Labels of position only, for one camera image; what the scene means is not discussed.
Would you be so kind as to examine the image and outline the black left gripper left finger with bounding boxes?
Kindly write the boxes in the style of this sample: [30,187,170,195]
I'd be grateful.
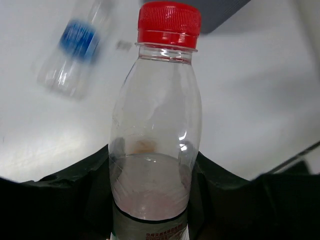
[0,146,113,240]

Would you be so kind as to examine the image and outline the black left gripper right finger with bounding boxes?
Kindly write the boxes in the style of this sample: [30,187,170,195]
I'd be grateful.
[187,153,320,240]

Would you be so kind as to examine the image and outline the clear bottle red cap label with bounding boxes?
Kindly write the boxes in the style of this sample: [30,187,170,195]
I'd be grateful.
[108,0,202,240]

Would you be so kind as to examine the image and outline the grey mesh waste bin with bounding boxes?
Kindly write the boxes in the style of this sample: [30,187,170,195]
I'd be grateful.
[139,0,252,35]

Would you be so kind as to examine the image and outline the clear bottle blue Aqua label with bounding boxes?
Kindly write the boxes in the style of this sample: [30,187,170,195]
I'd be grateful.
[34,0,117,99]

